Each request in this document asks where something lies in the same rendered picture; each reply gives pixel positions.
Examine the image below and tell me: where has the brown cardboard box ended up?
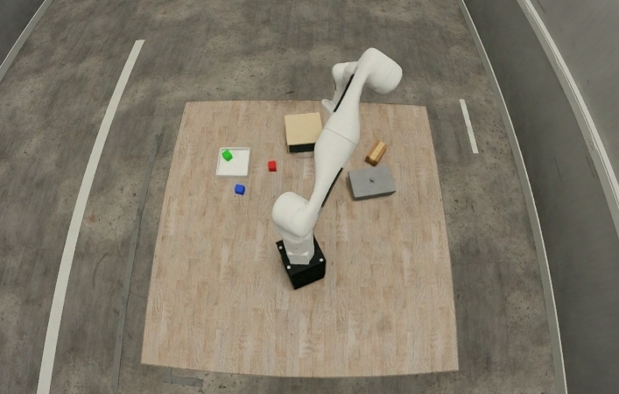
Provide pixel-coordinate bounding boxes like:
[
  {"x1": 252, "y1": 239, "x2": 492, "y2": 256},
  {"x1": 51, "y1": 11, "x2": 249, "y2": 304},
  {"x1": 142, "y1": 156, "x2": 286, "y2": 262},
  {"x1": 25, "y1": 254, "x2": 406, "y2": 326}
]
[{"x1": 365, "y1": 139, "x2": 388, "y2": 167}]

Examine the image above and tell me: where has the green block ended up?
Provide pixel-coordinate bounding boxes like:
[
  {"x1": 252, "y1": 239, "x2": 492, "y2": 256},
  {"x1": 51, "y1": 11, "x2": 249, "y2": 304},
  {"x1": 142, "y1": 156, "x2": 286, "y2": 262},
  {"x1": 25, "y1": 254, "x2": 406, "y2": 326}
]
[{"x1": 222, "y1": 150, "x2": 233, "y2": 162}]

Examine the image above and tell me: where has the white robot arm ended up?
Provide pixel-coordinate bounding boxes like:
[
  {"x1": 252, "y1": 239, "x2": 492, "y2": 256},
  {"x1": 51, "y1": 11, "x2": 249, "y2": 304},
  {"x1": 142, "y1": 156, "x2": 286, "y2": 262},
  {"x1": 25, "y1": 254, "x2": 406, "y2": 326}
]
[{"x1": 272, "y1": 48, "x2": 402, "y2": 264}]

